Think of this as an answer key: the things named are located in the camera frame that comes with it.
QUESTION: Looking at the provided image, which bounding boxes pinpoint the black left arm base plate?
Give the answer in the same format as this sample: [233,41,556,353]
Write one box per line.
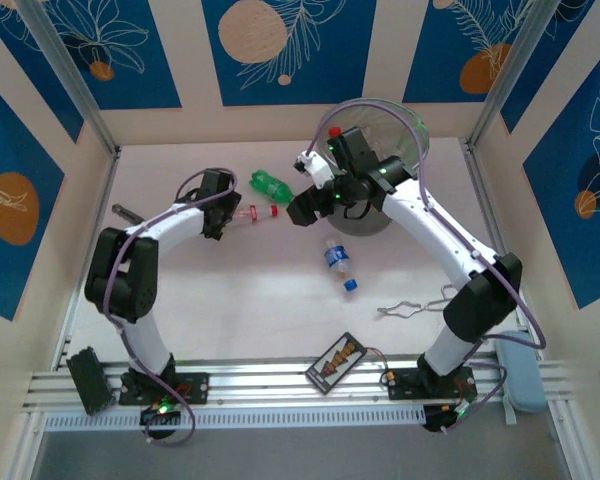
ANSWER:
[118,371,212,407]

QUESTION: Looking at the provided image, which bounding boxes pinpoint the aluminium frame post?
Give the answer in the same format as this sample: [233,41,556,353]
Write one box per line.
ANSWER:
[17,0,123,157]
[465,0,554,147]

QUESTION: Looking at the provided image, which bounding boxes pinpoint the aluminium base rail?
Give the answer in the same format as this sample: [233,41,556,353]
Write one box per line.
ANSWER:
[22,355,576,416]

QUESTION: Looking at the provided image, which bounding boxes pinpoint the dark metal tool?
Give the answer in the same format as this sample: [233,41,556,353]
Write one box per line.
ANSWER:
[111,202,144,225]

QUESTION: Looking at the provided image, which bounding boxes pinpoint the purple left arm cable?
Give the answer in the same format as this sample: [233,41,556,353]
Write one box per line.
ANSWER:
[102,167,239,446]

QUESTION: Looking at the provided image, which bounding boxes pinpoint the aluminium side rail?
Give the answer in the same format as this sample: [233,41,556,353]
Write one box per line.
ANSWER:
[460,139,536,361]
[53,149,122,372]

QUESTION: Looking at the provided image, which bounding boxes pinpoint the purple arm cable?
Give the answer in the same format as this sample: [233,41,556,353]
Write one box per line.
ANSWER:
[102,167,239,446]
[307,99,547,436]

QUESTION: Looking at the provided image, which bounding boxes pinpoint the silver mesh waste bin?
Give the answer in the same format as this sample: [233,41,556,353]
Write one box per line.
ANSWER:
[315,97,431,237]

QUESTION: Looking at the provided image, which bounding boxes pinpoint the white slotted cable duct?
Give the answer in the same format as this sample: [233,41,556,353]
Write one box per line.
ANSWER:
[43,405,427,432]

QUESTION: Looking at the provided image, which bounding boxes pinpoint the clear bottle blue label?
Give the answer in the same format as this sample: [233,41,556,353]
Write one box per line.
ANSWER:
[322,236,360,293]

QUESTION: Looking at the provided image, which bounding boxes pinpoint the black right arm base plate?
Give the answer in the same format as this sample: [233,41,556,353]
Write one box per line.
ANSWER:
[387,366,480,402]

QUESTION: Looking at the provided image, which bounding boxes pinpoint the black power supply box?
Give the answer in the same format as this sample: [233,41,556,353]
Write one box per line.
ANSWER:
[65,346,116,417]

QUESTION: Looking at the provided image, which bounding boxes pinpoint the small black controller board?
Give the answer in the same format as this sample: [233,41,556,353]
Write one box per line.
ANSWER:
[422,404,469,434]
[139,403,182,427]

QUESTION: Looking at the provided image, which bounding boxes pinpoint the silver wire tongs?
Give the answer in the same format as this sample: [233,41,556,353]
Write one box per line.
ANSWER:
[376,283,464,321]

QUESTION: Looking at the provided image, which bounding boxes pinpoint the green plastic bottle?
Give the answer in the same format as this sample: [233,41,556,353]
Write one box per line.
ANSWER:
[249,168,295,205]

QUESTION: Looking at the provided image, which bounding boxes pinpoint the light blue case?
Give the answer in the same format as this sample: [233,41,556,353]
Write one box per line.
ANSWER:
[493,329,547,415]

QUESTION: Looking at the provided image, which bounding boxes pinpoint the black circuit board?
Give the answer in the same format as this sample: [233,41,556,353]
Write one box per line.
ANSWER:
[304,331,367,397]

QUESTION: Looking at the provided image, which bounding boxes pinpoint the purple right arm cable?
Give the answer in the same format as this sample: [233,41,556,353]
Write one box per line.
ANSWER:
[307,99,547,436]

